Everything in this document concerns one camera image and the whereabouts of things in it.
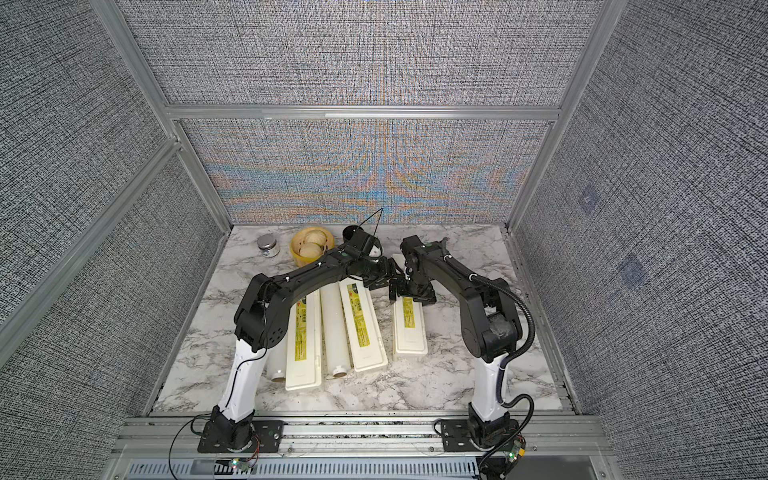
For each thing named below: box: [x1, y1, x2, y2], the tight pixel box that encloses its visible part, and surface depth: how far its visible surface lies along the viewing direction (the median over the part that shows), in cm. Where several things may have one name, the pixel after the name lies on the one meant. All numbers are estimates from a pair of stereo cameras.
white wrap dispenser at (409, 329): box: [393, 296, 429, 359], surface depth 85 cm
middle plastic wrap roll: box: [320, 282, 351, 378], surface depth 88 cm
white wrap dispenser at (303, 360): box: [285, 289, 323, 392], surface depth 79 cm
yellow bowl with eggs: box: [290, 226, 335, 267], surface depth 111 cm
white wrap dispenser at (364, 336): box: [338, 276, 389, 372], surface depth 85 cm
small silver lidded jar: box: [257, 234, 280, 258], surface depth 110 cm
